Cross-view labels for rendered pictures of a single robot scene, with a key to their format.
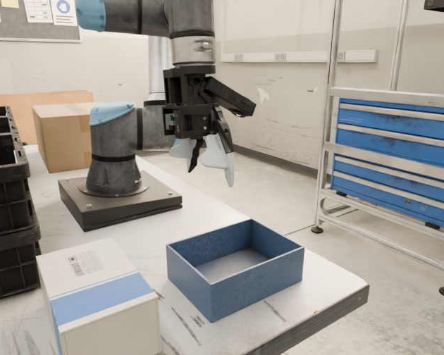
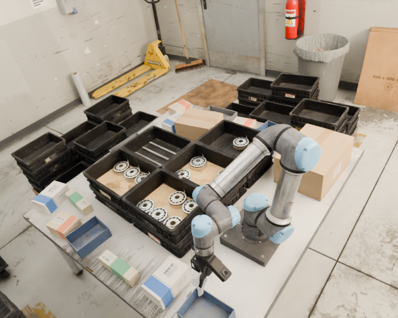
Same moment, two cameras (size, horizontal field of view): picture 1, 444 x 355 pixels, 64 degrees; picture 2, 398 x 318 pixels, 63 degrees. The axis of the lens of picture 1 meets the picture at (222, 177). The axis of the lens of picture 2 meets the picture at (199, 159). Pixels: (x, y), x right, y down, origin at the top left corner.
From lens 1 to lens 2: 1.35 m
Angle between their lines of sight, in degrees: 71
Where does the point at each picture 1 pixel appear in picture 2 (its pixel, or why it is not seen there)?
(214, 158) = (196, 283)
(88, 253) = (175, 267)
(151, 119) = (261, 221)
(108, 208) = (229, 243)
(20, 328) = not seen: hidden behind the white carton
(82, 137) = not seen: hidden behind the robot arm
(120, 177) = (247, 231)
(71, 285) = (158, 275)
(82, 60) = not seen: outside the picture
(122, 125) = (249, 214)
